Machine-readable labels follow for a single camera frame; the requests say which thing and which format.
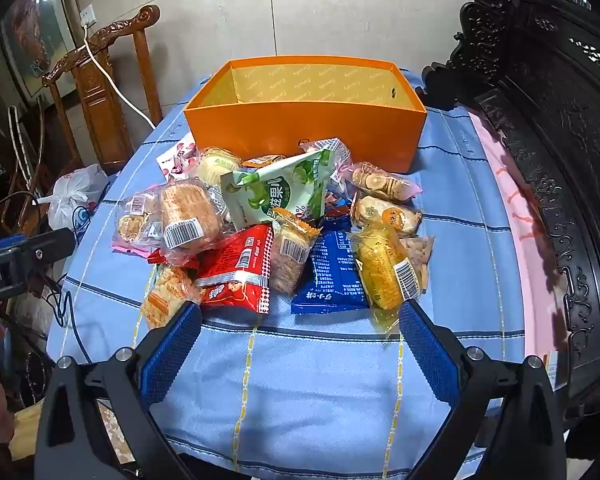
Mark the red snack packet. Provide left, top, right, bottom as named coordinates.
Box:
left=194, top=223, right=274, bottom=315

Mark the strawberry print snack packet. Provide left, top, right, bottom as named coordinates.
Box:
left=156, top=139, right=202, bottom=182

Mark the white plastic bag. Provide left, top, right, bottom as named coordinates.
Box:
left=39, top=164, right=110, bottom=233

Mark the framed picture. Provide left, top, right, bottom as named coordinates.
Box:
left=0, top=0, right=83, bottom=107

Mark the pink cloth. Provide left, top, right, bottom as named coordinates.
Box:
left=467, top=110, right=563, bottom=391

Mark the blue checked tablecloth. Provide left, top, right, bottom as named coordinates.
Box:
left=47, top=67, right=556, bottom=480

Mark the brown wooden chair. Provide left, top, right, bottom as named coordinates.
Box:
left=42, top=5, right=163, bottom=176

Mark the small clear white candy packet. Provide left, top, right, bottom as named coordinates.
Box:
left=299, top=136, right=355, bottom=183

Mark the clear rice cracker packet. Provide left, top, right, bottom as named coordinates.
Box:
left=159, top=179, right=233, bottom=267

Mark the orange-trimmed cracker packet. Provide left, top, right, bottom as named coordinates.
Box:
left=271, top=209, right=322, bottom=295

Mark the beige snack packet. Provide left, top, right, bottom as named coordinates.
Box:
left=399, top=235, right=435, bottom=283

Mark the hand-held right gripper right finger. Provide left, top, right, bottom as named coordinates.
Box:
left=399, top=299, right=567, bottom=480

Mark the dark carved wooden furniture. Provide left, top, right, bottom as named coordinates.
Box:
left=420, top=0, right=600, bottom=480

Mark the pale green cake packet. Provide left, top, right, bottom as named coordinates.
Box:
left=196, top=147, right=242, bottom=187

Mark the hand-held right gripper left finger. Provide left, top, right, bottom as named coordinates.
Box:
left=34, top=302, right=203, bottom=480

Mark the pink-edged biscuit packet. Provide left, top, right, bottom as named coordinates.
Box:
left=111, top=191, right=165, bottom=257
left=351, top=161, right=424, bottom=204

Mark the white cable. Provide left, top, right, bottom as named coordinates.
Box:
left=82, top=22, right=157, bottom=130

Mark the square biscuit packet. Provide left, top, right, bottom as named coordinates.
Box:
left=141, top=264, right=202, bottom=330

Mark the black cable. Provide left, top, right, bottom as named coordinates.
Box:
left=30, top=260, right=88, bottom=361

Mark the clear round biscuit packet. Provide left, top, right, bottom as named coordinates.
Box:
left=351, top=195, right=424, bottom=237

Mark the green and white snack packet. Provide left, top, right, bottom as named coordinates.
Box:
left=220, top=149, right=336, bottom=232

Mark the orange snack packet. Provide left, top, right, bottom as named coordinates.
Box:
left=241, top=154, right=287, bottom=170

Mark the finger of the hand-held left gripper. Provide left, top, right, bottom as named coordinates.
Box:
left=0, top=228, right=76, bottom=266

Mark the blue snack packet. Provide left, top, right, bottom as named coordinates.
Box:
left=290, top=229, right=370, bottom=315

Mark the orange cardboard box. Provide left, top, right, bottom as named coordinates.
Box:
left=183, top=57, right=427, bottom=173

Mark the yellow cake packet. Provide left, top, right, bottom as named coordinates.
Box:
left=349, top=224, right=427, bottom=332

